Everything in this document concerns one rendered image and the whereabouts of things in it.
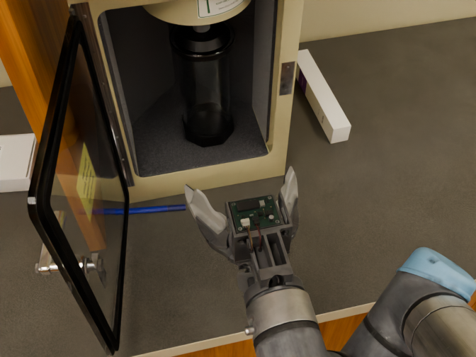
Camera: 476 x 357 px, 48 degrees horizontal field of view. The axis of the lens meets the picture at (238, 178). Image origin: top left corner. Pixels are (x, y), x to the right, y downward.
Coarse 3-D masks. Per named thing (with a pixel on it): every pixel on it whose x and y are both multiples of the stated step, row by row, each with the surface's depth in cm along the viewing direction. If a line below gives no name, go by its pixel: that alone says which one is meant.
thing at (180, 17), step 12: (180, 0) 75; (192, 0) 75; (204, 0) 75; (216, 0) 75; (228, 0) 76; (240, 0) 78; (156, 12) 77; (168, 12) 76; (180, 12) 76; (192, 12) 75; (204, 12) 75; (216, 12) 76; (228, 12) 77; (180, 24) 76; (192, 24) 76; (204, 24) 76
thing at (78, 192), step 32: (64, 64) 60; (64, 128) 59; (96, 128) 74; (64, 160) 58; (96, 160) 74; (32, 192) 49; (64, 192) 58; (96, 192) 73; (64, 224) 57; (96, 224) 72; (96, 288) 71
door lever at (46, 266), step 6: (42, 246) 66; (42, 252) 66; (48, 252) 66; (42, 258) 65; (48, 258) 65; (36, 264) 65; (42, 264) 65; (48, 264) 65; (54, 264) 65; (36, 270) 65; (42, 270) 65; (48, 270) 65; (54, 270) 65
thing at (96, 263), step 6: (96, 258) 65; (84, 264) 65; (90, 264) 65; (96, 264) 65; (102, 264) 66; (90, 270) 65; (96, 270) 65; (102, 270) 66; (102, 276) 67; (102, 282) 67
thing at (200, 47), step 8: (216, 24) 86; (224, 24) 87; (176, 32) 86; (184, 32) 85; (192, 32) 85; (200, 32) 85; (208, 32) 85; (216, 32) 85; (224, 32) 86; (176, 40) 86; (184, 40) 84; (192, 40) 84; (200, 40) 84; (208, 40) 84; (216, 40) 84; (224, 40) 85; (184, 48) 85; (192, 48) 84; (200, 48) 84; (208, 48) 84; (216, 48) 85
